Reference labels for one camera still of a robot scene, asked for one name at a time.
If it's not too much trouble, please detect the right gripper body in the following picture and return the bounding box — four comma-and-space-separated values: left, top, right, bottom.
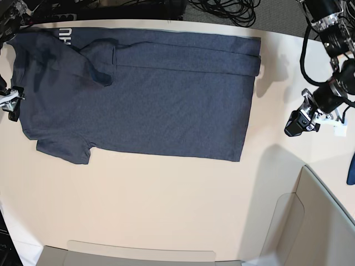
1, 86, 25, 111

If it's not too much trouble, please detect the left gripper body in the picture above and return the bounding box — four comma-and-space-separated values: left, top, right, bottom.
301, 89, 347, 136

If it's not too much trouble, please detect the dark blue t-shirt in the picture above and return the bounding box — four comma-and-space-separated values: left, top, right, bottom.
9, 28, 261, 164

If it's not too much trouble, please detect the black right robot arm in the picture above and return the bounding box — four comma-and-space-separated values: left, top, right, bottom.
1, 1, 41, 122

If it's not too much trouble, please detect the blue cloth at right edge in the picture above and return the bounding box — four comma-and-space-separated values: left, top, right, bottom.
346, 154, 355, 186

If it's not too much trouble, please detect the grey cardboard box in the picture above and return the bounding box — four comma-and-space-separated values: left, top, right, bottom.
38, 166, 354, 265

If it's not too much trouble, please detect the black device lower left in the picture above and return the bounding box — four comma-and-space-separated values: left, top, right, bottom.
0, 214, 23, 266

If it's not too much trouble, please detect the black cable bundle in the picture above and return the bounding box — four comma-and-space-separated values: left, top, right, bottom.
188, 0, 355, 52

